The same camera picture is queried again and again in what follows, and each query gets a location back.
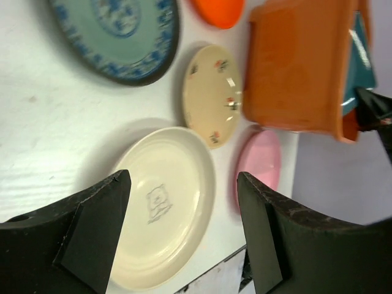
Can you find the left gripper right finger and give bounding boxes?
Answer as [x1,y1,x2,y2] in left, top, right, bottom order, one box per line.
[237,172,391,293]

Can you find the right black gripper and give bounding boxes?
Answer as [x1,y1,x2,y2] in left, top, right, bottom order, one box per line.
[355,87,392,164]

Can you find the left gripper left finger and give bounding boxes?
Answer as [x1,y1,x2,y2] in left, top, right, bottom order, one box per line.
[1,170,131,293]

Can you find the teal square plate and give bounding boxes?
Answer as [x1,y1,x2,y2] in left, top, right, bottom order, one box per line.
[341,10,377,116]

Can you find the pink round plate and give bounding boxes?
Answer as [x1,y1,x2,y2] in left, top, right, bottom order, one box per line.
[227,125,282,216]

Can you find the cream bear round plate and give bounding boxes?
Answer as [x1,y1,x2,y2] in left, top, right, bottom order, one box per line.
[110,127,216,291]

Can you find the beige floral small plate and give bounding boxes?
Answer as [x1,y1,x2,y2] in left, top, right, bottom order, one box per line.
[182,45,243,149]

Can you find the orange round plate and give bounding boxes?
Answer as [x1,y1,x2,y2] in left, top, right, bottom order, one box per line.
[191,0,246,29]

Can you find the blue floral round plate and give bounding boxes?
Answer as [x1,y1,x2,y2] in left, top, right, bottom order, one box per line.
[48,1,181,86]

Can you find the orange plastic bin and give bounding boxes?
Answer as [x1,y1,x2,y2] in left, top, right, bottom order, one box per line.
[243,1,372,143]

